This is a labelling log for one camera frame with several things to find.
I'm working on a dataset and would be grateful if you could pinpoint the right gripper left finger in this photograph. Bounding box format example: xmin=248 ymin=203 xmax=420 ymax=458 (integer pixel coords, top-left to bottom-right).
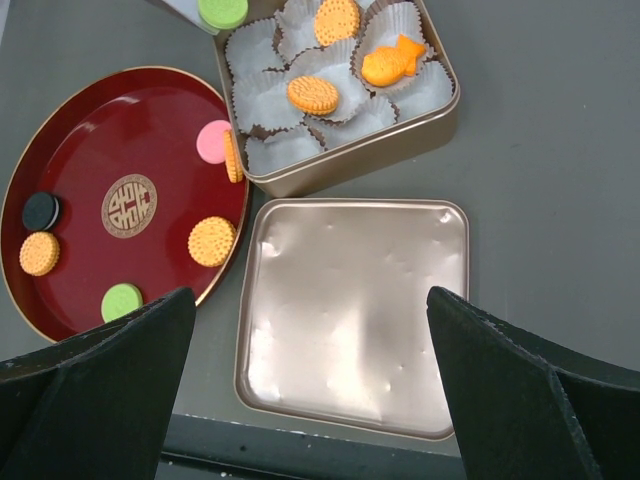
xmin=1 ymin=287 xmax=195 ymax=479

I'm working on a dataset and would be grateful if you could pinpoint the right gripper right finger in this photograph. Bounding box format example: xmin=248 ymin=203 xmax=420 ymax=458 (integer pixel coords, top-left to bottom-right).
xmin=427 ymin=287 xmax=639 ymax=479

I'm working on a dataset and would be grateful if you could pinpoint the orange fish-shaped cookie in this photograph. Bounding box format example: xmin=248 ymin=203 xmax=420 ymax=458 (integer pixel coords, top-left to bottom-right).
xmin=361 ymin=35 xmax=427 ymax=87

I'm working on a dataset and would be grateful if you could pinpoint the orange round cookie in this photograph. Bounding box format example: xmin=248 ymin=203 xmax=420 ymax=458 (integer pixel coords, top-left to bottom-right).
xmin=187 ymin=216 xmax=236 ymax=268
xmin=223 ymin=130 xmax=244 ymax=183
xmin=287 ymin=76 xmax=340 ymax=116
xmin=314 ymin=0 xmax=360 ymax=47
xmin=19 ymin=231 xmax=60 ymax=277

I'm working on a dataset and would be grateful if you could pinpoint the green round cookie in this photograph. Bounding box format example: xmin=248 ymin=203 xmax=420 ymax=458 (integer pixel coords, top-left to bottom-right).
xmin=101 ymin=283 xmax=143 ymax=323
xmin=197 ymin=0 xmax=249 ymax=30

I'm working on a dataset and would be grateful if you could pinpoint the gold tin lid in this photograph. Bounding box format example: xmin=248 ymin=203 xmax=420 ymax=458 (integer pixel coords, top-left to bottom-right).
xmin=234 ymin=198 xmax=469 ymax=441

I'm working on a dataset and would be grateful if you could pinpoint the black sandwich cookie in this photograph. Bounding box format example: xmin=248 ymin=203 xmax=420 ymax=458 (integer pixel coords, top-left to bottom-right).
xmin=22 ymin=191 xmax=61 ymax=232

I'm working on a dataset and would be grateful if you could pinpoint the round red lacquer tray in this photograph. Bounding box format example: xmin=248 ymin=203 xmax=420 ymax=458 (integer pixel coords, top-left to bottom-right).
xmin=1 ymin=66 xmax=250 ymax=342

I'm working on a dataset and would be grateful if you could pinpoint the pink round cookie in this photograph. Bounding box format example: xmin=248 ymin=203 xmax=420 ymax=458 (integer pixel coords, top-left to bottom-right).
xmin=196 ymin=120 xmax=231 ymax=165

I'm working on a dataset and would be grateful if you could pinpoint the square gold cookie tin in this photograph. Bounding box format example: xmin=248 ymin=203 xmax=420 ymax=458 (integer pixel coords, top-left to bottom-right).
xmin=215 ymin=1 xmax=460 ymax=197

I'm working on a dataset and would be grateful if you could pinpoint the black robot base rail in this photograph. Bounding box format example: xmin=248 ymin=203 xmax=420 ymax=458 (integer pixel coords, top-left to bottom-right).
xmin=156 ymin=414 xmax=466 ymax=479

